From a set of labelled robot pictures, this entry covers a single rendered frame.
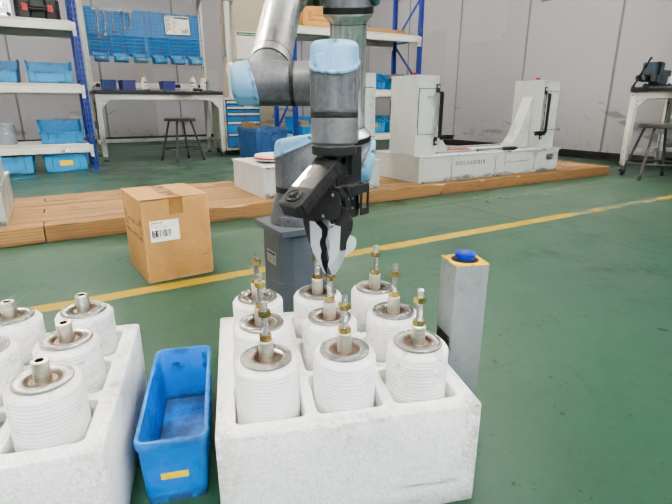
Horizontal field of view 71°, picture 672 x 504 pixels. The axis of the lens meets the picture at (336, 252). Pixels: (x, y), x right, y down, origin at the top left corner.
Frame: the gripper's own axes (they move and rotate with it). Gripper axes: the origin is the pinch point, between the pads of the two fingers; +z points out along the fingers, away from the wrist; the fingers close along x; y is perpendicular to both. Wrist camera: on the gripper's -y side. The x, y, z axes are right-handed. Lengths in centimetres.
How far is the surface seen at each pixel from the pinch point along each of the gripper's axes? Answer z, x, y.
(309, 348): 13.7, 0.7, -4.0
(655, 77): -49, 1, 457
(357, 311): 13.2, 2.3, 12.6
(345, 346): 8.2, -9.7, -7.7
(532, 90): -37, 76, 364
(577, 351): 34, -30, 65
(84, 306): 8.3, 36.1, -24.4
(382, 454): 23.0, -17.5, -8.8
